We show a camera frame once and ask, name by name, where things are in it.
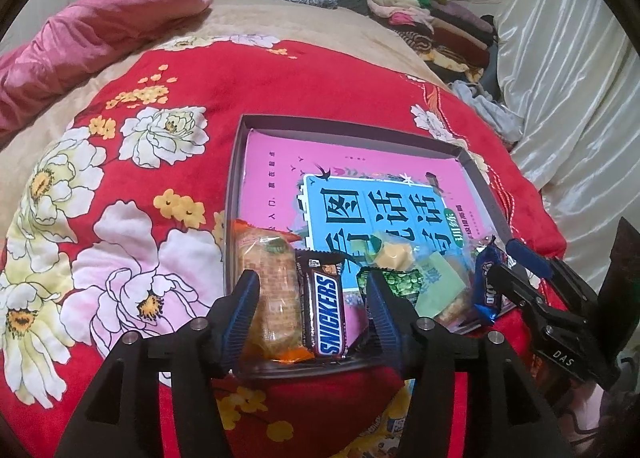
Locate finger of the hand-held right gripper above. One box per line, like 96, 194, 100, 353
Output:
506, 238, 601, 311
484, 263, 551, 321

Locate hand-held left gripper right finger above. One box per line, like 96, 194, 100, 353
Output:
366, 271, 575, 458

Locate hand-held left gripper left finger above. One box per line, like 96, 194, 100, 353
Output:
52, 269, 262, 458

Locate blue cookie packet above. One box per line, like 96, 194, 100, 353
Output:
471, 237, 507, 325

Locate green pea snack packet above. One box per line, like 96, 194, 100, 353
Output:
356, 265, 427, 310

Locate orange rice cracker packet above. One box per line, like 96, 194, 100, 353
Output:
230, 219, 314, 365

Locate clear crumbly pastry packet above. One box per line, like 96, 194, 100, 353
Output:
432, 233, 484, 332

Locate light green pastry packet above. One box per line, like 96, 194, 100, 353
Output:
365, 232, 474, 320

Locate brown chocolate bar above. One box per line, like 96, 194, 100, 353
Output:
295, 248, 351, 360

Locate dark shallow cardboard tray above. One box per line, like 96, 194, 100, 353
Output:
222, 113, 522, 382

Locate yellow cartoon snack packet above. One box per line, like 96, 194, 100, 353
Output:
357, 408, 407, 458

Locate pink book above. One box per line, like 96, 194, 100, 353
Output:
234, 131, 497, 354

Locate light blue cloth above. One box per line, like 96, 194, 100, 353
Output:
450, 81, 524, 145

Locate red floral blanket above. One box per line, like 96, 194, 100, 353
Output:
0, 36, 566, 458

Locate white satin curtain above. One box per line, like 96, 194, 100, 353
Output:
492, 0, 640, 339

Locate pile of folded clothes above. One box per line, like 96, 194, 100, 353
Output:
367, 0, 497, 85

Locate beige bed sheet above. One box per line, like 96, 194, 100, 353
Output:
0, 0, 451, 199

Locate pink pillow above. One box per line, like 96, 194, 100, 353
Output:
0, 0, 217, 140

